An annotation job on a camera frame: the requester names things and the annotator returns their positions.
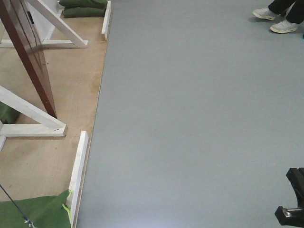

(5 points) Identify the white sneaker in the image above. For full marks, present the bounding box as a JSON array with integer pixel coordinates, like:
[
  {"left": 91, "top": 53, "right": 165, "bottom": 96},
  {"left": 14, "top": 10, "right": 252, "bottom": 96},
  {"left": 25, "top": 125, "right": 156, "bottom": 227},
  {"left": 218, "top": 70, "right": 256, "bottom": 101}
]
[
  {"left": 252, "top": 7, "right": 278, "bottom": 21},
  {"left": 270, "top": 19, "right": 299, "bottom": 34}
]

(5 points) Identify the white edge batten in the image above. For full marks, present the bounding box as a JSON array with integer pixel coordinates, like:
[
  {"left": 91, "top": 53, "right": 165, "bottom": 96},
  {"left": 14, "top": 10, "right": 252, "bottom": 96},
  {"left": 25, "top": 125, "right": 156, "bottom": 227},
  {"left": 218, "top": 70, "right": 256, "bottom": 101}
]
[
  {"left": 66, "top": 131, "right": 89, "bottom": 228},
  {"left": 101, "top": 0, "right": 112, "bottom": 41}
]

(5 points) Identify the left green sandbag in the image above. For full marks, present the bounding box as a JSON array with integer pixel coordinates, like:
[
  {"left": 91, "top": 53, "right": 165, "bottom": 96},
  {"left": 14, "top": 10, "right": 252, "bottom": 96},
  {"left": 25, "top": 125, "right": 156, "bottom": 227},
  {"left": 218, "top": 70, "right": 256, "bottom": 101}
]
[{"left": 0, "top": 102, "right": 20, "bottom": 124}]

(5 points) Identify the green sandbag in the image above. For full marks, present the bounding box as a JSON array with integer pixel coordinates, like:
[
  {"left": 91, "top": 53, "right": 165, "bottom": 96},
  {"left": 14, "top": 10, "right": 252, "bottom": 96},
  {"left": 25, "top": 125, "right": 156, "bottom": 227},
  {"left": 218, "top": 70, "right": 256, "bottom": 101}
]
[
  {"left": 63, "top": 7, "right": 106, "bottom": 18},
  {"left": 0, "top": 102, "right": 20, "bottom": 124},
  {"left": 59, "top": 0, "right": 107, "bottom": 9},
  {"left": 0, "top": 190, "right": 72, "bottom": 228}
]

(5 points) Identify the near white diagonal brace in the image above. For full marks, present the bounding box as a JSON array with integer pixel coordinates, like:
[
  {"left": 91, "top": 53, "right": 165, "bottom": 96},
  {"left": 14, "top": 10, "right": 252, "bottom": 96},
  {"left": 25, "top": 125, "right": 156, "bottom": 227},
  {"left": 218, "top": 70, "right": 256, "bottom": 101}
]
[{"left": 0, "top": 86, "right": 67, "bottom": 148}]

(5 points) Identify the far white diagonal brace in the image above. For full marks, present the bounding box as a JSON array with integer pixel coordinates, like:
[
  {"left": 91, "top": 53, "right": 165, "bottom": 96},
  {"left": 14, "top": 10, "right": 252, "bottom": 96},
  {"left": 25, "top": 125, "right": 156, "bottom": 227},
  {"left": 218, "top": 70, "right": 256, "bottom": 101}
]
[{"left": 0, "top": 0, "right": 89, "bottom": 49}]

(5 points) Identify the white diagonal brace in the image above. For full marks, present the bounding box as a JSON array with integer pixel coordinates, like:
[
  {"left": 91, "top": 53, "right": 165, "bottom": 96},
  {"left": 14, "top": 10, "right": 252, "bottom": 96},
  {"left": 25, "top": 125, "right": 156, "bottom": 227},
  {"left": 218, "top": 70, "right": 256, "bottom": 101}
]
[
  {"left": 0, "top": 86, "right": 67, "bottom": 148},
  {"left": 0, "top": 0, "right": 89, "bottom": 49}
]

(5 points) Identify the near white edge batten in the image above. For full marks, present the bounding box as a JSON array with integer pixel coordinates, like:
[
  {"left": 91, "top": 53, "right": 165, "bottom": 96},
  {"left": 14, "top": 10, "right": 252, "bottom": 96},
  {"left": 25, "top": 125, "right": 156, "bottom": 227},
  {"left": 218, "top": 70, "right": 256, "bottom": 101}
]
[{"left": 66, "top": 131, "right": 89, "bottom": 228}]

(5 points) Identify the left white sneaker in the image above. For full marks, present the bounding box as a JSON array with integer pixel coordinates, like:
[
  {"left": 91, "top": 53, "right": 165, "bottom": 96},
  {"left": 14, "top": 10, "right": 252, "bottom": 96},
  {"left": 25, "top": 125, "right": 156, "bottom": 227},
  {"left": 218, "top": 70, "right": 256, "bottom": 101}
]
[{"left": 252, "top": 7, "right": 278, "bottom": 21}]

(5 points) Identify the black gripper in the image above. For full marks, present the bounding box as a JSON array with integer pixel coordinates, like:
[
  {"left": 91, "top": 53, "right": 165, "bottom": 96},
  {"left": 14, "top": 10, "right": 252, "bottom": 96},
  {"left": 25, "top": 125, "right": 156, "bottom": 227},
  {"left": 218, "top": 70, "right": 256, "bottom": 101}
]
[{"left": 275, "top": 168, "right": 304, "bottom": 228}]

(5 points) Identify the white door frame panel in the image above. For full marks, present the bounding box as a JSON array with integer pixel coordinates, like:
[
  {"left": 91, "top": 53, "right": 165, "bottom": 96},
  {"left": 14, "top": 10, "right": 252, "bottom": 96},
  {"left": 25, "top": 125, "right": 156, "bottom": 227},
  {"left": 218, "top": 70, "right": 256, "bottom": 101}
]
[{"left": 26, "top": 0, "right": 61, "bottom": 41}]

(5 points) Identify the far white edge batten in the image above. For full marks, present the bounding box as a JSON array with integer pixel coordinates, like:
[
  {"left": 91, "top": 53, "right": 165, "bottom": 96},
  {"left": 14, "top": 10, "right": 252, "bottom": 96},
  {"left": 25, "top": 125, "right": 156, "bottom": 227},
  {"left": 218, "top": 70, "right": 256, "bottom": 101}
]
[{"left": 101, "top": 0, "right": 112, "bottom": 41}]

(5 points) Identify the upper green sandbag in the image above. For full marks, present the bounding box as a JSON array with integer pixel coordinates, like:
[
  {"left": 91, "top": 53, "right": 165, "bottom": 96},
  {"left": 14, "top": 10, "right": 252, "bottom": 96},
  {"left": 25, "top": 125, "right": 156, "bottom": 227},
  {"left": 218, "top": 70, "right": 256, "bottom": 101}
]
[{"left": 59, "top": 0, "right": 107, "bottom": 9}]

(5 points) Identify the lower green sandbag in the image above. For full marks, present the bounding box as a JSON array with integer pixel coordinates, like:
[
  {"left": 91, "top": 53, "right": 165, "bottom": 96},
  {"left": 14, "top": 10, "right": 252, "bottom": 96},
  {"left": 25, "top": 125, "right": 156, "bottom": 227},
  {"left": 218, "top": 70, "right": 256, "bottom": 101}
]
[{"left": 63, "top": 7, "right": 106, "bottom": 18}]

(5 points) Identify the brown wooden door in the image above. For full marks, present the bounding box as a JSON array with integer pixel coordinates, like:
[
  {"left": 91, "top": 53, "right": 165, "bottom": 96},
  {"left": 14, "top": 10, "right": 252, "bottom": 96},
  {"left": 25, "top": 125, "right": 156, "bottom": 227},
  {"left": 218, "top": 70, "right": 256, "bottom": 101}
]
[{"left": 0, "top": 0, "right": 57, "bottom": 118}]

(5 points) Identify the thin dark guy wire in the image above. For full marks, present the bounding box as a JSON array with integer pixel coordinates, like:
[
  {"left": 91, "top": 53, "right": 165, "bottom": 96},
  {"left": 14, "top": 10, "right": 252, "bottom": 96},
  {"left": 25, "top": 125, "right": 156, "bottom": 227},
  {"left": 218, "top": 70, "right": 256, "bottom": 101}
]
[{"left": 0, "top": 184, "right": 38, "bottom": 228}]

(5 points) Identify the right white sneaker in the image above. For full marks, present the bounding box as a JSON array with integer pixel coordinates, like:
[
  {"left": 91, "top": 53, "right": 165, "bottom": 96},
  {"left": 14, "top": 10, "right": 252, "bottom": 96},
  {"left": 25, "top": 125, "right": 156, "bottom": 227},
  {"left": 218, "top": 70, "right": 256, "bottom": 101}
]
[{"left": 270, "top": 19, "right": 299, "bottom": 34}]

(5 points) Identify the near green sandbag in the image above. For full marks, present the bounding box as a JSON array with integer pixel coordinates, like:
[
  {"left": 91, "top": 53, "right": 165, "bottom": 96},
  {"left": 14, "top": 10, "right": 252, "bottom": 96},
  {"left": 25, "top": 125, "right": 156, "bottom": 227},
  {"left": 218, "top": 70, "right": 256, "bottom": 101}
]
[{"left": 0, "top": 190, "right": 72, "bottom": 228}]

